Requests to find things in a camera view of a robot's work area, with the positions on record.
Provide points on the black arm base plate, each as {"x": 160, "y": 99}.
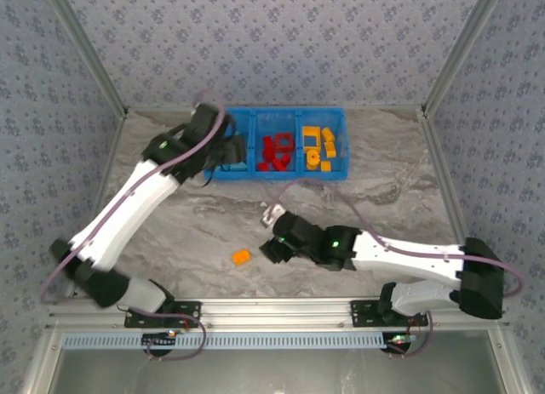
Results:
{"x": 362, "y": 315}
{"x": 189, "y": 315}

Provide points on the aluminium frame post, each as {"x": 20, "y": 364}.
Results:
{"x": 462, "y": 49}
{"x": 88, "y": 49}

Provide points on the aluminium side rail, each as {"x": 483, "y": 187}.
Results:
{"x": 443, "y": 177}
{"x": 106, "y": 168}

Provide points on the orange small square brick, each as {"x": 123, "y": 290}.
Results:
{"x": 241, "y": 257}

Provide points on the orange rectangular brick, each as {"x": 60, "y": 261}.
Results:
{"x": 328, "y": 134}

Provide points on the wide aluminium front rail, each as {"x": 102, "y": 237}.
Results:
{"x": 272, "y": 313}

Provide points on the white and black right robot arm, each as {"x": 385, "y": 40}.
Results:
{"x": 409, "y": 258}

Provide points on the red window frame brick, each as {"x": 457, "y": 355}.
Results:
{"x": 278, "y": 145}

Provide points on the orange round brick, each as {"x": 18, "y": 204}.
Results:
{"x": 313, "y": 161}

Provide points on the steel front panel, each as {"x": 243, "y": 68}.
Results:
{"x": 272, "y": 372}

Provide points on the blue three-compartment bin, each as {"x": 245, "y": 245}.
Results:
{"x": 281, "y": 176}

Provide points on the small black controller board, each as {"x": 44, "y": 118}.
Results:
{"x": 159, "y": 339}
{"x": 398, "y": 339}

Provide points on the yellow window frame brick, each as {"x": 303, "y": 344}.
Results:
{"x": 311, "y": 131}

